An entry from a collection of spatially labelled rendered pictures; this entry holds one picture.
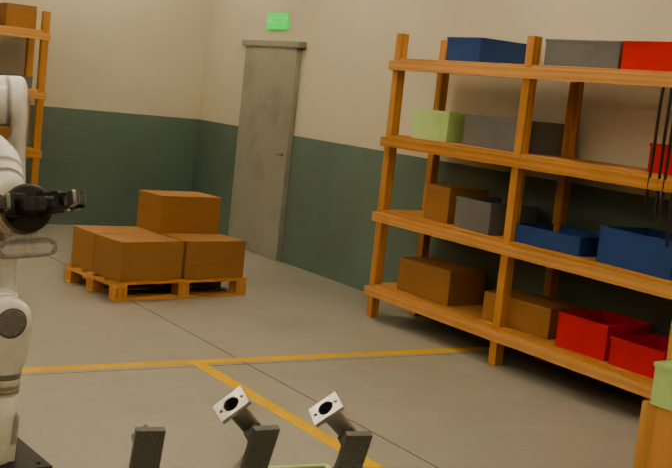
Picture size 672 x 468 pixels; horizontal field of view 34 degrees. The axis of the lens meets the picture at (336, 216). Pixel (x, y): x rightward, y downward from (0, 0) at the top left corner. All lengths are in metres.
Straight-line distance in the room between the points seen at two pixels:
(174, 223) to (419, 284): 2.09
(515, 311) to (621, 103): 1.55
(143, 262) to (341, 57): 2.99
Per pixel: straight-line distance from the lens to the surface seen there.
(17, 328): 2.23
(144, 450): 1.74
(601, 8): 7.88
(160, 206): 8.98
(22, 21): 11.48
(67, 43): 12.18
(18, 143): 2.17
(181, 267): 8.70
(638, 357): 6.75
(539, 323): 7.39
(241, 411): 1.79
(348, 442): 1.83
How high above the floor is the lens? 1.68
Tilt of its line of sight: 6 degrees down
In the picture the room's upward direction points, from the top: 6 degrees clockwise
